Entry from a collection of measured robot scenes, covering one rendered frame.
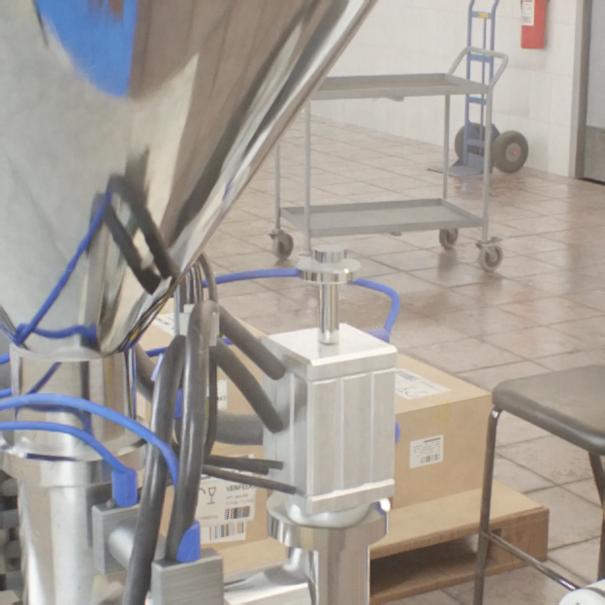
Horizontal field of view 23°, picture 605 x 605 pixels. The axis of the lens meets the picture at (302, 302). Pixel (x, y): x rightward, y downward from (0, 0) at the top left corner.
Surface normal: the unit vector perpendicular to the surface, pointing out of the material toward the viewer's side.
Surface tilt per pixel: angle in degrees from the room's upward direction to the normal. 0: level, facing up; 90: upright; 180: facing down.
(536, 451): 0
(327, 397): 90
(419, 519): 0
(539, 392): 0
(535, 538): 90
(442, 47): 90
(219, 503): 90
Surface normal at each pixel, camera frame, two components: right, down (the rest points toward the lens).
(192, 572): 0.49, 0.22
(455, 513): 0.00, -0.97
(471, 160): -0.87, 0.13
